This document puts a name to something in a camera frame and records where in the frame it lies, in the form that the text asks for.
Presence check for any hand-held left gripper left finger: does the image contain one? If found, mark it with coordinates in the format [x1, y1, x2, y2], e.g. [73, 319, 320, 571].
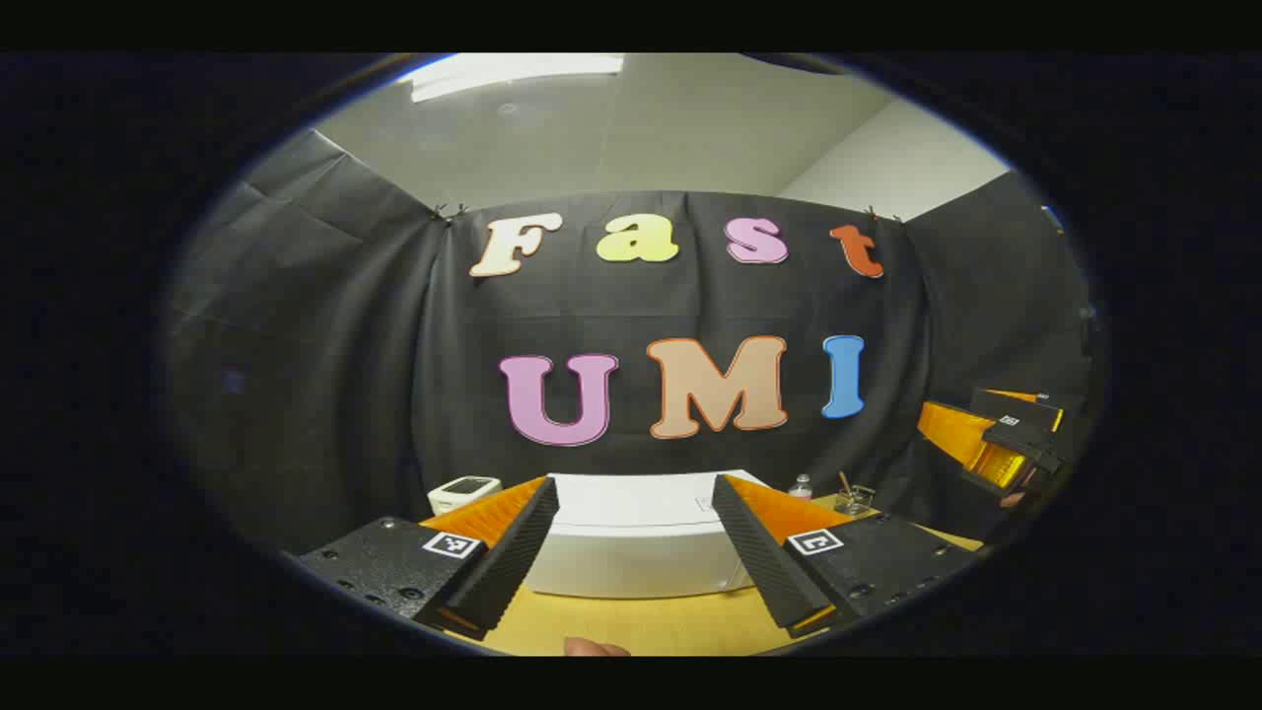
[296, 476, 561, 642]

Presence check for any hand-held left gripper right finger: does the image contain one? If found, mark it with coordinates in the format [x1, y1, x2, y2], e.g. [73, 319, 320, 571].
[712, 474, 979, 639]

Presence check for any white microwave oven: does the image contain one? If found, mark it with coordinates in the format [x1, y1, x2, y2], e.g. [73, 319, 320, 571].
[523, 470, 777, 600]

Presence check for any white toaster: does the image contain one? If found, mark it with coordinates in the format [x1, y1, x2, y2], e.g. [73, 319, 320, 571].
[427, 476, 504, 516]

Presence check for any black backdrop cloth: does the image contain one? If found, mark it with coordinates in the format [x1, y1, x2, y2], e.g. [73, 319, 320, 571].
[168, 128, 1095, 553]

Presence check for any ceiling light panel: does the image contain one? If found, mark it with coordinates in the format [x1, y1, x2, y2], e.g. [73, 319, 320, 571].
[409, 54, 625, 104]

